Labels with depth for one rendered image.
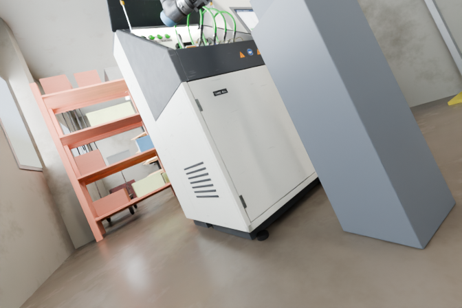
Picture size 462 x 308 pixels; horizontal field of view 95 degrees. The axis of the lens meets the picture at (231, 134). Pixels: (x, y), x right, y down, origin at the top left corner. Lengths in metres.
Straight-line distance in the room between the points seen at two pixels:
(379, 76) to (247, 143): 0.58
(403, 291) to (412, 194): 0.24
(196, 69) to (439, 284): 1.02
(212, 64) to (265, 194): 0.68
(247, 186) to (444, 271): 0.64
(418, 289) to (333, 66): 0.55
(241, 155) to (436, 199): 0.67
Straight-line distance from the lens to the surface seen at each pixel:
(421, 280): 0.72
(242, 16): 1.95
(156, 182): 3.52
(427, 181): 0.85
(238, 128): 1.03
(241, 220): 1.01
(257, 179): 1.03
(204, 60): 1.09
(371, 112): 0.70
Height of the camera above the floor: 0.46
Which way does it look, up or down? 2 degrees up
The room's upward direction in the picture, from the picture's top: 25 degrees counter-clockwise
